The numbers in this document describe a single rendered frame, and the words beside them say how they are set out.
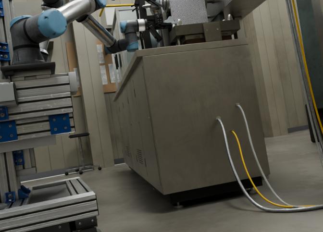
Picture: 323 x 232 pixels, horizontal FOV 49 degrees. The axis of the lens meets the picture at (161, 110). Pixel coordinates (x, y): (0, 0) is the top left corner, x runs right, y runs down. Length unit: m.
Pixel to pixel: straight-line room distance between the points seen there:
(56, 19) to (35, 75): 0.26
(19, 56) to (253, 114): 1.27
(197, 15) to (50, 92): 1.15
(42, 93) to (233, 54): 1.08
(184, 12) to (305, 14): 2.39
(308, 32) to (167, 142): 2.89
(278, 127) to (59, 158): 3.63
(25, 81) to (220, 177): 1.13
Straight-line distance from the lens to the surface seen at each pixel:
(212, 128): 2.02
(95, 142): 5.26
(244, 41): 2.16
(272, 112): 6.40
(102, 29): 2.19
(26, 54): 1.70
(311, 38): 4.47
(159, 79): 1.97
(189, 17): 2.37
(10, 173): 1.85
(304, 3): 4.57
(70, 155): 5.52
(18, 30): 1.73
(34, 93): 1.66
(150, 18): 2.30
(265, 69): 6.43
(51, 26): 1.63
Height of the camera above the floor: 0.47
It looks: 2 degrees up
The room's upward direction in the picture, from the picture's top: 9 degrees counter-clockwise
